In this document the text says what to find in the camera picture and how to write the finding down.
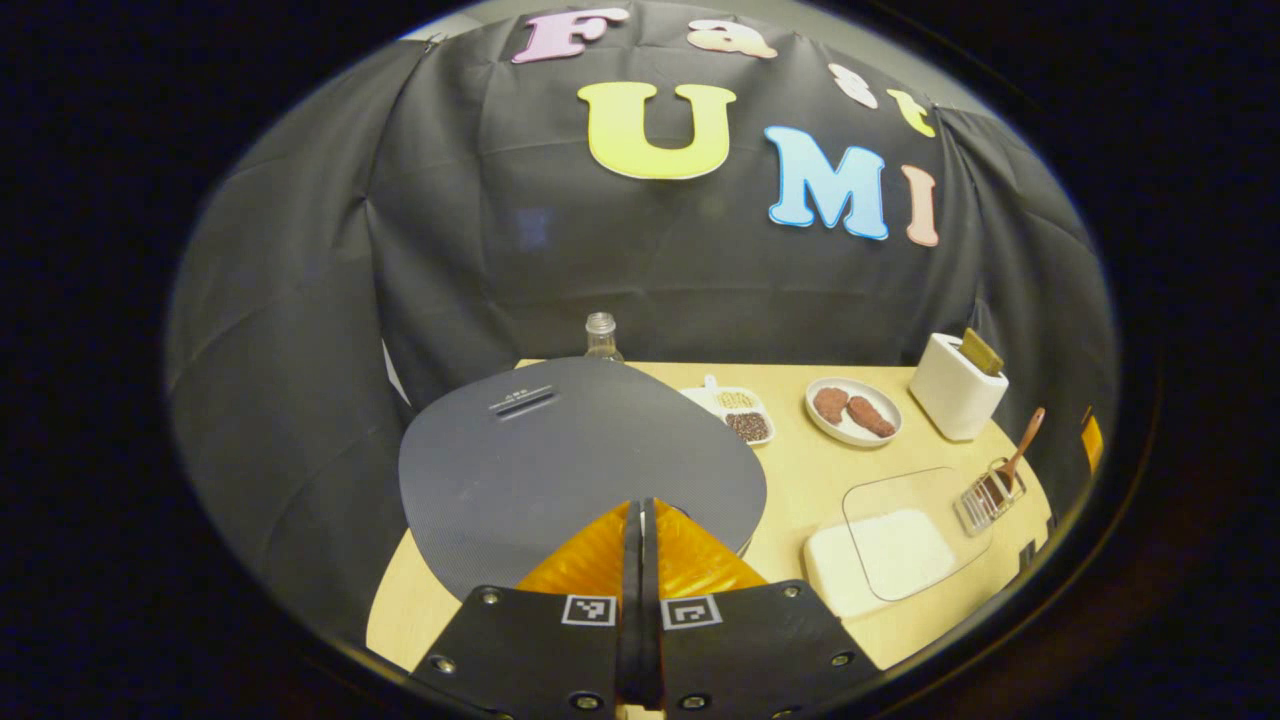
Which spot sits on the brown meat piece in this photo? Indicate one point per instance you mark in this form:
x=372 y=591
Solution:
x=870 y=416
x=830 y=405

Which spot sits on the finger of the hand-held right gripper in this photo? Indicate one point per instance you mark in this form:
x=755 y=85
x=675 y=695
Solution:
x=1092 y=440

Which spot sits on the white toaster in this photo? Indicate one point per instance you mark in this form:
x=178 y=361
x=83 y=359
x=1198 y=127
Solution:
x=950 y=395

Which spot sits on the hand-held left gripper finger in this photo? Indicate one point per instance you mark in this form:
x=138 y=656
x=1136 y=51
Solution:
x=650 y=600
x=630 y=600

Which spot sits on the white round plate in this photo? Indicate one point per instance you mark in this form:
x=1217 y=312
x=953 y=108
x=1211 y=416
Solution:
x=838 y=432

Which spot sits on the white divided dish of beans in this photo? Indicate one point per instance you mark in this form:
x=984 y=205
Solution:
x=745 y=425

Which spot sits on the brown wooden spoon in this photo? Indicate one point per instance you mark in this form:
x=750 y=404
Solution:
x=1022 y=445

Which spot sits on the black backdrop cloth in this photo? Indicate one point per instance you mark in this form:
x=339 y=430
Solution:
x=450 y=250

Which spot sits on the black and silver rice cooker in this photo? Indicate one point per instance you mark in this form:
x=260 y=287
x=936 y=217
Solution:
x=560 y=460

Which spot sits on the clear box of white rice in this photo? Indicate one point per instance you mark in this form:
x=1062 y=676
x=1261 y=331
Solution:
x=900 y=555

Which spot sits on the brown toast slice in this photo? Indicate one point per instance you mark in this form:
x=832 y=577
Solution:
x=982 y=352

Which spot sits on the small clear glass bottle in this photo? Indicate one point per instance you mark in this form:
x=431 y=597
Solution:
x=602 y=340

